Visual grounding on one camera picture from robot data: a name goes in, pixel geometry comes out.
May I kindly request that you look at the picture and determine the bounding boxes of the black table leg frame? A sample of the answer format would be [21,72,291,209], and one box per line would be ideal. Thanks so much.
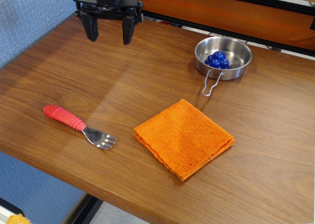
[60,193,103,224]

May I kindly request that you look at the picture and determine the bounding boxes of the red-handled metal fork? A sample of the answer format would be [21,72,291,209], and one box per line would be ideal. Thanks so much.
[42,105,117,150]

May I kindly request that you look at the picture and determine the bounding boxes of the blue toy grapes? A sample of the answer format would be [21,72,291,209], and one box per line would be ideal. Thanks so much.
[204,51,230,69]

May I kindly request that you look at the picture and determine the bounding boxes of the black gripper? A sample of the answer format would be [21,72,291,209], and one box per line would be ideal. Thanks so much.
[74,0,143,45]

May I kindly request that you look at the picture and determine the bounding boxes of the steel pan with handle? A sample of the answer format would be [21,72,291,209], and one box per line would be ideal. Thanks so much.
[194,36,252,96]

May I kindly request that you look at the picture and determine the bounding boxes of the yellow black object corner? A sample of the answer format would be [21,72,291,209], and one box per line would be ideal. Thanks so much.
[0,198,31,224]

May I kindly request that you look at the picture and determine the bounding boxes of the orange cloth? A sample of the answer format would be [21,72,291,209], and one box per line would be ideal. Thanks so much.
[134,99,234,181]

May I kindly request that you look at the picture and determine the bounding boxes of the orange panel black frame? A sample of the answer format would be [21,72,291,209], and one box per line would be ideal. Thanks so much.
[140,0,315,56]

